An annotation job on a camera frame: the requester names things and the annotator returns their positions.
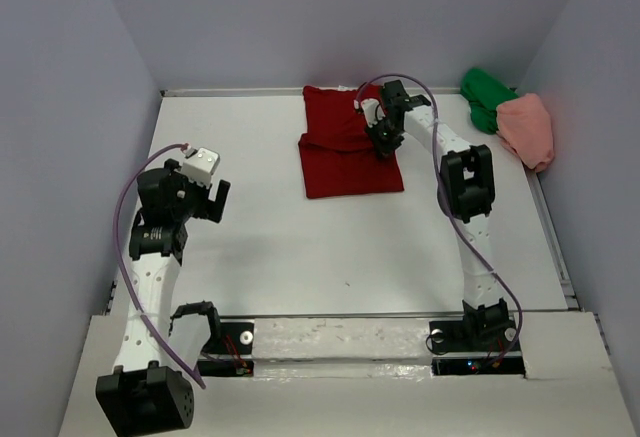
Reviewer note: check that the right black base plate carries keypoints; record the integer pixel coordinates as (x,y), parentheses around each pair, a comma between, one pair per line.
(456,354)

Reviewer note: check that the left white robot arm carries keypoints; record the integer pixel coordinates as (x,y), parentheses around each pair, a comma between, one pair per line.
(150,388)

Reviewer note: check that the pink t shirt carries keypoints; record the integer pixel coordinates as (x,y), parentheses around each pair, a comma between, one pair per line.
(525,130)

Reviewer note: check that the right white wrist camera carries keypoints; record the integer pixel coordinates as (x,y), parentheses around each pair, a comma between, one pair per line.
(371,109)

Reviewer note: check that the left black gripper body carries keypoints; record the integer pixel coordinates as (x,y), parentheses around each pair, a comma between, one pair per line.
(191,198)

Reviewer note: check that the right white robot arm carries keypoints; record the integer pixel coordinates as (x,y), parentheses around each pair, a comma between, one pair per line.
(465,194)

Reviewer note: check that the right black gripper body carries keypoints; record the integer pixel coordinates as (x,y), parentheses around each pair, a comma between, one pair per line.
(387,137)

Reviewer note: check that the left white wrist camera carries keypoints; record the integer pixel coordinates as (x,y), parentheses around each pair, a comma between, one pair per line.
(199,165)

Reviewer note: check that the aluminium rail frame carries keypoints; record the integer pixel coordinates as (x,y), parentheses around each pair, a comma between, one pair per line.
(279,91)

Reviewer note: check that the red t shirt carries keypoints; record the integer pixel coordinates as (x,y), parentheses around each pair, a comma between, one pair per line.
(337,156)

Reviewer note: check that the green t shirt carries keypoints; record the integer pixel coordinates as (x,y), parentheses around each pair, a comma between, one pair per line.
(484,94)

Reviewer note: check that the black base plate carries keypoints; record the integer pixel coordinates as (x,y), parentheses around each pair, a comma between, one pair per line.
(230,356)
(456,354)

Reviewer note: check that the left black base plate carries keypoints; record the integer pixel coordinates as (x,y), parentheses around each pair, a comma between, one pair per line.
(230,356)

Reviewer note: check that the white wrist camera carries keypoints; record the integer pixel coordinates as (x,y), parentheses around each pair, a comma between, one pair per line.
(199,165)
(371,109)

